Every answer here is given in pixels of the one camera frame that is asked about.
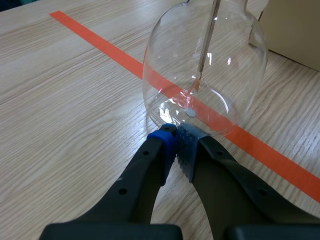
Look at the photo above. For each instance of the brown cardboard box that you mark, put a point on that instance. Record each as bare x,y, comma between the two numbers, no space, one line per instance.
291,27

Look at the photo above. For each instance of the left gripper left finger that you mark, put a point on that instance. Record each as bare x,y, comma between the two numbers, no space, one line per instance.
140,180

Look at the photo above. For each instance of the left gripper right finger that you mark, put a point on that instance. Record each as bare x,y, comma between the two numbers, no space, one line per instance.
225,182

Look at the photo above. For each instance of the clear glass flask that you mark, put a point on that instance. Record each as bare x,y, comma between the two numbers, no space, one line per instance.
203,67

